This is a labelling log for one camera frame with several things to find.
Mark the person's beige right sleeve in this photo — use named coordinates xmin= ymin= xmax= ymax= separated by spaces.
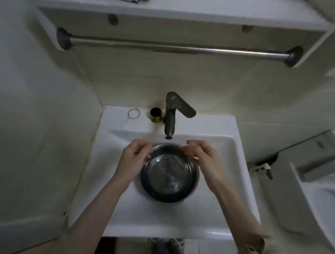
xmin=237 ymin=230 xmax=278 ymax=254

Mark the patterned slipper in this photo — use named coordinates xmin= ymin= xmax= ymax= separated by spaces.
xmin=148 ymin=237 xmax=167 ymax=254
xmin=167 ymin=237 xmax=186 ymax=254

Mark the white toilet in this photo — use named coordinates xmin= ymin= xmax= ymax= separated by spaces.
xmin=247 ymin=129 xmax=335 ymax=254

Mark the white ceramic sink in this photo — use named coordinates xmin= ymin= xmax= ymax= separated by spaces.
xmin=67 ymin=106 xmax=261 ymax=241

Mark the metal towel bar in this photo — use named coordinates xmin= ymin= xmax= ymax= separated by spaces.
xmin=56 ymin=27 xmax=304 ymax=68

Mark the person's right forearm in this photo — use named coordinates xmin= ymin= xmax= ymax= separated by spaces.
xmin=208 ymin=179 xmax=265 ymax=252

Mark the person's left hand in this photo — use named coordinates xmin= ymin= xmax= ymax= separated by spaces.
xmin=114 ymin=139 xmax=154 ymax=184

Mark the stainless steel bowl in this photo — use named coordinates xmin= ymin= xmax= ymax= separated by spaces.
xmin=139 ymin=143 xmax=200 ymax=203

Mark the person's left forearm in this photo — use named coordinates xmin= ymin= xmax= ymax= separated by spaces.
xmin=56 ymin=174 xmax=134 ymax=254

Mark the gray metal faucet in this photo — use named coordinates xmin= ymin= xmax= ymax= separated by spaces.
xmin=163 ymin=91 xmax=197 ymax=137

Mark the person's right hand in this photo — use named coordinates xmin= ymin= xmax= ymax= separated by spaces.
xmin=182 ymin=140 xmax=223 ymax=190

